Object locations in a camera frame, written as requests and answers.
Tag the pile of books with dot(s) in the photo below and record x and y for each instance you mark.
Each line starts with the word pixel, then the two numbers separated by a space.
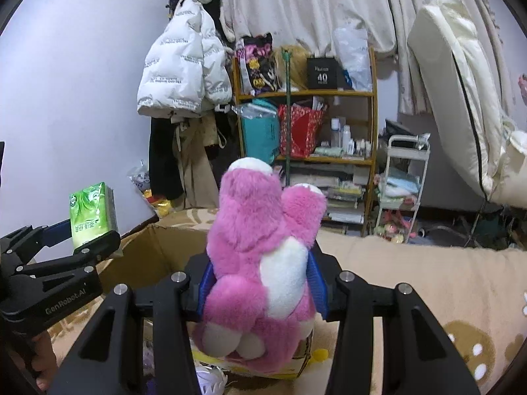
pixel 341 197

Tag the pink plush bear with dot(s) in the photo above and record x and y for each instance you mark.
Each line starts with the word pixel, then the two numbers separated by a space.
pixel 247 230

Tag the pink round ornament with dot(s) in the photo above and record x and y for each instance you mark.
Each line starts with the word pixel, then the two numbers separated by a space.
pixel 523 88

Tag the black hanging coat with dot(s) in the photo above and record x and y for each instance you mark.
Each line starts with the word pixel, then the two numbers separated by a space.
pixel 164 160

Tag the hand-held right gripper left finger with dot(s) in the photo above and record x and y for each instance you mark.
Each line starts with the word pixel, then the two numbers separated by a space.
pixel 206 292

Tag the cream floral curtain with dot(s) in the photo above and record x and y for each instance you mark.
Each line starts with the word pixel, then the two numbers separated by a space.
pixel 308 4

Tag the green tissue pack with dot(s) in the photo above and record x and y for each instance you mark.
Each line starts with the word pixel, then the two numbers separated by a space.
pixel 92 214

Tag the teal bag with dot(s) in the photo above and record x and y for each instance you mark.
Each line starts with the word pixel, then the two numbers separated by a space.
pixel 259 135

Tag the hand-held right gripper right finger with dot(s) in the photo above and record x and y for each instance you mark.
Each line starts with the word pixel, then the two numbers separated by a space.
pixel 317 288

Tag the green pole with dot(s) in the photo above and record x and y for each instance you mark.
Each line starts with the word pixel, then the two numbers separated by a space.
pixel 288 123

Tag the white-haired plush doll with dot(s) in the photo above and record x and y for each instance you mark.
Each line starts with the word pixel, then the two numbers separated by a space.
pixel 210 380

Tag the clear plastic bag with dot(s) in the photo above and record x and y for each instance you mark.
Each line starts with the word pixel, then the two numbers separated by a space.
pixel 352 57

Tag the beige patterned blanket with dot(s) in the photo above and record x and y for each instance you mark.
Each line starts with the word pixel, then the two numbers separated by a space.
pixel 411 263

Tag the wooden shelf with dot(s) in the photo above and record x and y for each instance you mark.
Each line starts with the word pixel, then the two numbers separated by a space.
pixel 304 95

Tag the yellow plush toy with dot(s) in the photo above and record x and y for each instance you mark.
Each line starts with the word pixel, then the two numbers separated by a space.
pixel 320 354

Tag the person's left hand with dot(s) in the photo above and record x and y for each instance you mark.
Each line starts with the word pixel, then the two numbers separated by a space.
pixel 43 358

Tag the white puffer jacket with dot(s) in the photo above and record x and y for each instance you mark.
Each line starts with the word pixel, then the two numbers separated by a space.
pixel 181 57

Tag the plastic bag of toys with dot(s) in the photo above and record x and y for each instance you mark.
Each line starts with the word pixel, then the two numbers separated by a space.
pixel 144 181

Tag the black box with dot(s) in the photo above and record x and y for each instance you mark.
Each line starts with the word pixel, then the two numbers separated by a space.
pixel 323 73

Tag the white padded chair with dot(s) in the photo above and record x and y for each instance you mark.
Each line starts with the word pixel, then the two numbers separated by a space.
pixel 448 90

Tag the folded light blue cloths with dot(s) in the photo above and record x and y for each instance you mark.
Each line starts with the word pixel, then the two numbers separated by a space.
pixel 397 185

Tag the red patterned bag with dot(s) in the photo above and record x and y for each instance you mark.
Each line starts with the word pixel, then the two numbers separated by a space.
pixel 302 129

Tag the blonde wig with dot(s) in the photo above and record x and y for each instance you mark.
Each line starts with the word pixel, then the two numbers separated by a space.
pixel 294 66

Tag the group of small cosmetic bottles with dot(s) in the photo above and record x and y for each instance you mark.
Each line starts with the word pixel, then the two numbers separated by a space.
pixel 362 147

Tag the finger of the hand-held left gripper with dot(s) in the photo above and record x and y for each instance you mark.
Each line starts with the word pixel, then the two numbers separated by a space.
pixel 96 247
pixel 57 232

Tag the cardboard box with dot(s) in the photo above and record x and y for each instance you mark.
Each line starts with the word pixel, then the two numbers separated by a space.
pixel 140 255

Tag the white trolley cart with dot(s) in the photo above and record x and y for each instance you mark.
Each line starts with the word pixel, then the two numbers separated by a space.
pixel 413 160

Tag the beige hanging trousers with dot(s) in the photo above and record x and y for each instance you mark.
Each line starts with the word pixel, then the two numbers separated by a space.
pixel 197 164

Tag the mint green pouch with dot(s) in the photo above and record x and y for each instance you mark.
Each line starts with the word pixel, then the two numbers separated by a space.
pixel 329 151

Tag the pink and black printed bag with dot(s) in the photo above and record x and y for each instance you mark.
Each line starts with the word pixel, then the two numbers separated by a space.
pixel 255 66

